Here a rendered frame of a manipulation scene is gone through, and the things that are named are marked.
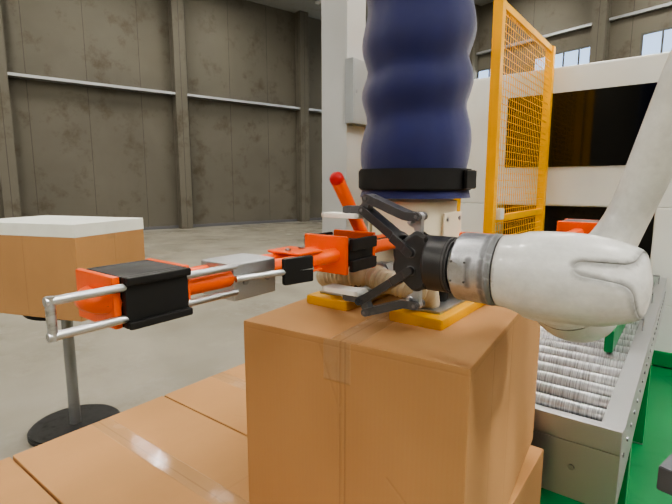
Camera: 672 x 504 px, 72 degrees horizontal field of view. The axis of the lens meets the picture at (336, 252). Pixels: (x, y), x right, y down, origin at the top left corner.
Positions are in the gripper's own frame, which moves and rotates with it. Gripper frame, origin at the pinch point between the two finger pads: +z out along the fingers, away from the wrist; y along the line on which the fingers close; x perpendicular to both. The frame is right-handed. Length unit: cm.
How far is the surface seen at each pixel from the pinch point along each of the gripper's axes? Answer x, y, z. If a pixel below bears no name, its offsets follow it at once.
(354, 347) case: -3.3, 13.5, -6.0
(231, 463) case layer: 6, 53, 35
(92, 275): -37.2, -2.0, 0.9
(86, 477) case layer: -17, 53, 56
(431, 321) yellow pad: 10.1, 11.6, -12.0
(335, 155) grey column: 130, -25, 100
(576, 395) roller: 93, 53, -21
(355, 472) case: -3.2, 33.8, -6.3
